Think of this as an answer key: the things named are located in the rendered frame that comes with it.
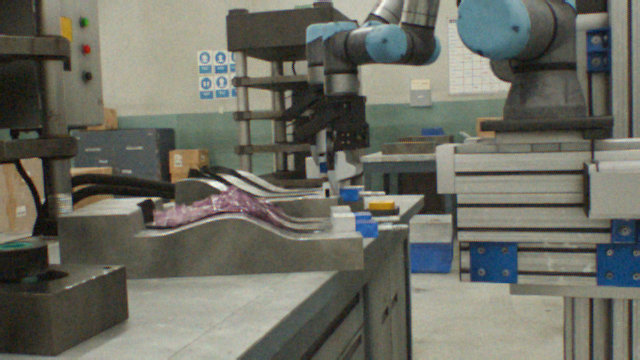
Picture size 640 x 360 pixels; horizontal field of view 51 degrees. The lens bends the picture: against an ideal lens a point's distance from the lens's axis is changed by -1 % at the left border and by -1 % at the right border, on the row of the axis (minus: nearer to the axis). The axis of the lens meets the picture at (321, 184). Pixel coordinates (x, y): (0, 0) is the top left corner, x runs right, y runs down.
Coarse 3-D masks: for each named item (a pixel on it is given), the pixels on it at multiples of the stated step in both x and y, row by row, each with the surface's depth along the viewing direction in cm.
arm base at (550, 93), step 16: (528, 64) 121; (544, 64) 120; (560, 64) 119; (576, 64) 123; (512, 80) 125; (528, 80) 121; (544, 80) 120; (560, 80) 119; (576, 80) 121; (512, 96) 124; (528, 96) 120; (544, 96) 119; (560, 96) 119; (576, 96) 120; (512, 112) 123; (528, 112) 120; (544, 112) 119; (560, 112) 118; (576, 112) 119
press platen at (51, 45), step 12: (0, 36) 157; (12, 36) 159; (36, 36) 165; (48, 36) 164; (60, 36) 167; (0, 48) 157; (12, 48) 159; (24, 48) 160; (36, 48) 162; (48, 48) 164; (60, 48) 165; (12, 60) 168; (36, 60) 166; (48, 60) 166; (60, 60) 167
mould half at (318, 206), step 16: (224, 176) 160; (256, 176) 172; (176, 192) 150; (192, 192) 149; (208, 192) 148; (256, 192) 157; (320, 192) 153; (288, 208) 143; (304, 208) 142; (320, 208) 141; (352, 208) 153
